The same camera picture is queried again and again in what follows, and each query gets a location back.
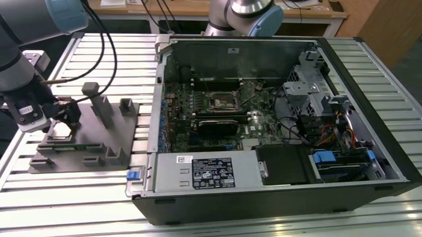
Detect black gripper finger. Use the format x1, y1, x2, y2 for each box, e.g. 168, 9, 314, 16
60, 101, 83, 129

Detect silver CPU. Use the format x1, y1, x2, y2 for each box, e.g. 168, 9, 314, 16
49, 122, 72, 138

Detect CPU socket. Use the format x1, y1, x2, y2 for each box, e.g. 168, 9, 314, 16
205, 90, 244, 112

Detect grey parts rack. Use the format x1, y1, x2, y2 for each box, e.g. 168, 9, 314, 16
28, 82, 141, 174

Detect green RAM stick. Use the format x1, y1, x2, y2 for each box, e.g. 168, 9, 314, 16
52, 144, 104, 151

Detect blue case latch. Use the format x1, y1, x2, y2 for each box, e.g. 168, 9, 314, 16
125, 169, 143, 181

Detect grey power supply unit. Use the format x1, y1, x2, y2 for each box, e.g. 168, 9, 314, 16
149, 150, 270, 195

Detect black expansion slot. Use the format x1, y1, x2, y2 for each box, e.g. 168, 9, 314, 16
189, 144, 229, 153

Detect black graphics card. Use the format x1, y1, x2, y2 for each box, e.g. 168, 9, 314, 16
193, 118, 240, 138

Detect wooden desk white legs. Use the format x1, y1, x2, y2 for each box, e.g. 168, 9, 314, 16
85, 0, 350, 38

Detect small silver heatsink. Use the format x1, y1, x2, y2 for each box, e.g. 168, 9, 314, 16
241, 138, 261, 150

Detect green motherboard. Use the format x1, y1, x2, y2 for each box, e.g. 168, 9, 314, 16
163, 81, 287, 153

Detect black PC case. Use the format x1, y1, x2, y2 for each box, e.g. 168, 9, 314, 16
124, 34, 422, 227

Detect black plastic shroud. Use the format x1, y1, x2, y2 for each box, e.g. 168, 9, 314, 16
252, 144, 316, 186

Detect metal drive cage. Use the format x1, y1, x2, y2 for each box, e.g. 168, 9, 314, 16
282, 50, 334, 117

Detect blue disk carrier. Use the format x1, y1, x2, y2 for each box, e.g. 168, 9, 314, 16
312, 150, 336, 165

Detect wooden cabinet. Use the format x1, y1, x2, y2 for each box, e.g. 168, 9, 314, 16
335, 0, 422, 69

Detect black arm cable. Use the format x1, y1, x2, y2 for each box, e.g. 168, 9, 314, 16
54, 0, 119, 105

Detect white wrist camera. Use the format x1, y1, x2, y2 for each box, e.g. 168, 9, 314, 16
12, 98, 53, 133

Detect black cable copper end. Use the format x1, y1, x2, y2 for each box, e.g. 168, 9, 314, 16
41, 32, 107, 84

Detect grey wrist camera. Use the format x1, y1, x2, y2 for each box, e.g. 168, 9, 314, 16
21, 50, 50, 73

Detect black wire loop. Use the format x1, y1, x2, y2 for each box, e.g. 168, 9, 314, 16
278, 117, 312, 146

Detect yellow red wire bundle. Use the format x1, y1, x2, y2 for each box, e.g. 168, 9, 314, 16
316, 111, 359, 149

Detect grey plastic drive bracket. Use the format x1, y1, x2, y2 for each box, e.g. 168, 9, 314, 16
320, 95, 356, 119

